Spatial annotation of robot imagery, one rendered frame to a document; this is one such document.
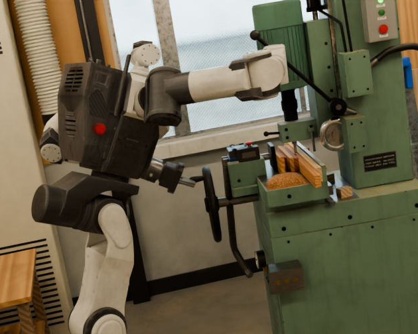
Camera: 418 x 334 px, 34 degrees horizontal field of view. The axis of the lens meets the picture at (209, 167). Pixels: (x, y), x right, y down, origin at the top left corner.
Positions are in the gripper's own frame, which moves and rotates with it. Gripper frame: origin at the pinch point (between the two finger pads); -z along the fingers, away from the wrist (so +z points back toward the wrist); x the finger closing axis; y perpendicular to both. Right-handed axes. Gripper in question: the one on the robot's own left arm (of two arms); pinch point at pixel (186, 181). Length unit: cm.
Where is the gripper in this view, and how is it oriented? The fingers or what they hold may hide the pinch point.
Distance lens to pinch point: 251.3
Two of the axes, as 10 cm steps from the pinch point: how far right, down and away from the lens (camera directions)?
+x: 3.7, -8.3, -4.2
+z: -9.3, -3.4, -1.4
